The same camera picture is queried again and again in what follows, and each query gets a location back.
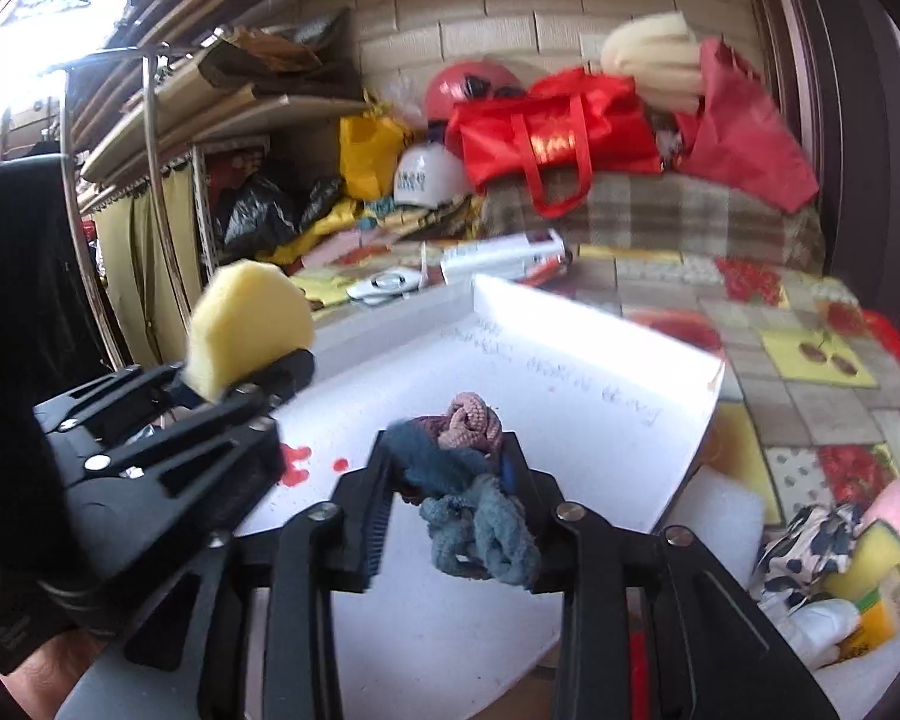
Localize yellow green curtain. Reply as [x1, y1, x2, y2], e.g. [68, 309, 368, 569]
[91, 161, 203, 367]

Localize white foam sheet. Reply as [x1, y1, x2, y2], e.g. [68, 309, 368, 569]
[660, 466, 764, 589]

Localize black white patterned cloth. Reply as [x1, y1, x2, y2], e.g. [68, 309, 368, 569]
[754, 502, 863, 608]

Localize yellow green sponge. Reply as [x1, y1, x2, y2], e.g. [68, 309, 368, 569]
[823, 520, 900, 601]

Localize white towel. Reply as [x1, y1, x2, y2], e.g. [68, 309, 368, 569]
[758, 593, 860, 671]

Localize yellow small box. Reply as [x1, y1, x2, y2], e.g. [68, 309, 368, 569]
[839, 567, 900, 660]

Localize blue grey pink scrunchies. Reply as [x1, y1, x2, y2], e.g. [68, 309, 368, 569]
[382, 392, 541, 589]

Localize left hand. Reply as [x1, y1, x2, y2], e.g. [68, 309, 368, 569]
[1, 631, 107, 720]

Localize red helmet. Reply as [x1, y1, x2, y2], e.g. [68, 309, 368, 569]
[424, 60, 525, 122]

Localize red tote bag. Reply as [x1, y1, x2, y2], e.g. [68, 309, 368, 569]
[445, 67, 663, 220]

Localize white helmet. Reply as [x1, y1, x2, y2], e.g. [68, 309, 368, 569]
[391, 143, 471, 210]

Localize dark wooden door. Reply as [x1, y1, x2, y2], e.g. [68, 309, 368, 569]
[752, 0, 900, 331]

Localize white round device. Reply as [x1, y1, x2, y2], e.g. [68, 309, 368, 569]
[346, 266, 425, 305]

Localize metal shelf rack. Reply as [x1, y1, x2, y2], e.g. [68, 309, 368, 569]
[79, 16, 364, 325]

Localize fruit pattern tablecloth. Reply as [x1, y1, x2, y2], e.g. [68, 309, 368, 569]
[284, 234, 900, 691]

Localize plaid covered box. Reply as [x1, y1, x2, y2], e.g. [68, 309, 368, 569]
[478, 172, 826, 275]

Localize white carton box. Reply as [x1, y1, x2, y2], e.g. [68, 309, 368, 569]
[440, 229, 567, 284]

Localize yellow sponge piece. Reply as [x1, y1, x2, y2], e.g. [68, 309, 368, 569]
[182, 260, 315, 401]

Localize yellow shopping bag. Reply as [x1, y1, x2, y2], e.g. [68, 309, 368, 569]
[340, 104, 413, 202]

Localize black plastic bag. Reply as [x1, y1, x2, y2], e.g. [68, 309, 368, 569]
[212, 172, 344, 262]

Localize dark red fabric bag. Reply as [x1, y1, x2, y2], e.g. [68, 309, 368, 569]
[674, 37, 820, 215]

